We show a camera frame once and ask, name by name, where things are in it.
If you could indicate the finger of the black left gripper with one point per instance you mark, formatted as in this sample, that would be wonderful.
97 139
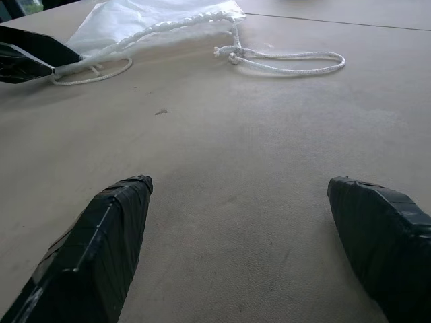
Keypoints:
43 47
20 65

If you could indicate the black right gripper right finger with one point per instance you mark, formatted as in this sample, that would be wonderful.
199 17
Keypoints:
390 242

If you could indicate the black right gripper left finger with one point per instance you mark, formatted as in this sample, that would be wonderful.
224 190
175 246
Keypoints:
97 255

